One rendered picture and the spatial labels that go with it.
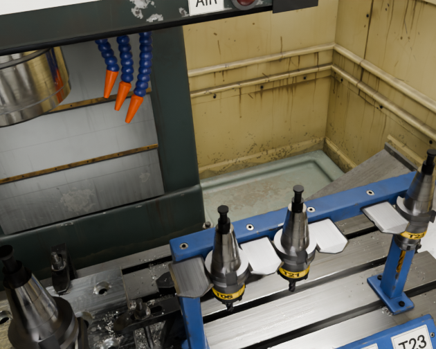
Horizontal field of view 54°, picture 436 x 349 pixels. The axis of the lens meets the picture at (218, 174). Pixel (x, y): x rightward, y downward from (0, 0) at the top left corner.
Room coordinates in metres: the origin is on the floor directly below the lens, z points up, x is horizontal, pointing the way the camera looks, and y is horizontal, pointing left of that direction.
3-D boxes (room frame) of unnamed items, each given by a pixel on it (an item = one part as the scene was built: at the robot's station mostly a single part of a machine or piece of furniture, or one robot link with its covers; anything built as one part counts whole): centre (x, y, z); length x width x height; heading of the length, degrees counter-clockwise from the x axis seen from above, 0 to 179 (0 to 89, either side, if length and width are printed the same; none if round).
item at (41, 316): (0.26, 0.19, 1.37); 0.04 x 0.04 x 0.07
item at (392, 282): (0.58, -0.36, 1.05); 0.10 x 0.05 x 0.30; 16
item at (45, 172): (0.94, 0.38, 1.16); 0.48 x 0.05 x 0.51; 106
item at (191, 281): (0.41, 0.05, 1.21); 0.07 x 0.05 x 0.01; 16
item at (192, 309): (0.46, 0.07, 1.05); 0.10 x 0.05 x 0.30; 16
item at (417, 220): (0.51, -0.32, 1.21); 0.06 x 0.06 x 0.03
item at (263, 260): (0.44, -0.06, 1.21); 0.07 x 0.05 x 0.01; 16
